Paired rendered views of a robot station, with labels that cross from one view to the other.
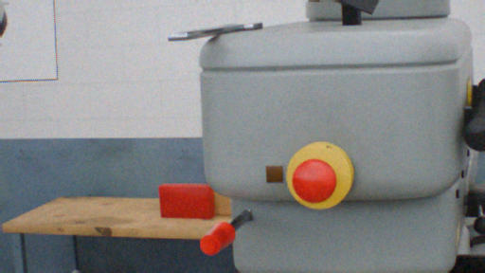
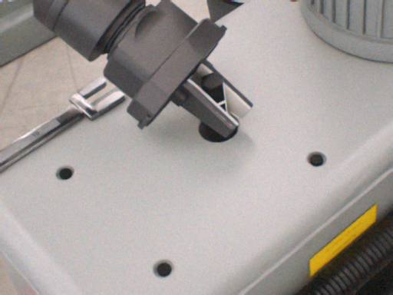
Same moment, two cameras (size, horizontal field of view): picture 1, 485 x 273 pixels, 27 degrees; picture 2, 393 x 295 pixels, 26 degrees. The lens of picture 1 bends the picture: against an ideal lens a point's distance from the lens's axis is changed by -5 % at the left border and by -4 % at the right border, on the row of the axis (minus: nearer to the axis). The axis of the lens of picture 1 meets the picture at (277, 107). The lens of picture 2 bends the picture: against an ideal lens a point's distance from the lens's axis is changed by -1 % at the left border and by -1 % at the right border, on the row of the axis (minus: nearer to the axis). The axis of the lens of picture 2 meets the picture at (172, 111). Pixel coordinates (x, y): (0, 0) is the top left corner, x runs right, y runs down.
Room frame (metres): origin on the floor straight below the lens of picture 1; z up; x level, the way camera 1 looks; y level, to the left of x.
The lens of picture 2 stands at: (0.79, -0.44, 2.46)
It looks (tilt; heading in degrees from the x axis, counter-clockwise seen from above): 45 degrees down; 45
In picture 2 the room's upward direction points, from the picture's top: 11 degrees counter-clockwise
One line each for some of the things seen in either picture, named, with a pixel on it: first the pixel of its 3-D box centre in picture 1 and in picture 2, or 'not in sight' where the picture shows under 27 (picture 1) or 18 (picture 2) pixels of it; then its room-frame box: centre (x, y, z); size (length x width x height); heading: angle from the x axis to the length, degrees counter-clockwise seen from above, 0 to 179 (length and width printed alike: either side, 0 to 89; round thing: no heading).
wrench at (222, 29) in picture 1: (214, 30); (10, 154); (1.06, 0.06, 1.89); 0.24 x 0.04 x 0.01; 167
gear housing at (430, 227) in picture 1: (364, 202); not in sight; (1.23, -0.10, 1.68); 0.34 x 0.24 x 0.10; 167
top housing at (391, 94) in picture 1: (357, 94); (236, 173); (1.21, -0.09, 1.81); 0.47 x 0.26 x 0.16; 167
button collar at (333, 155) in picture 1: (320, 175); not in sight; (0.97, -0.04, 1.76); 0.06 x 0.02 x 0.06; 77
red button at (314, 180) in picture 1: (315, 179); not in sight; (0.95, -0.03, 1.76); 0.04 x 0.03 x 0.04; 77
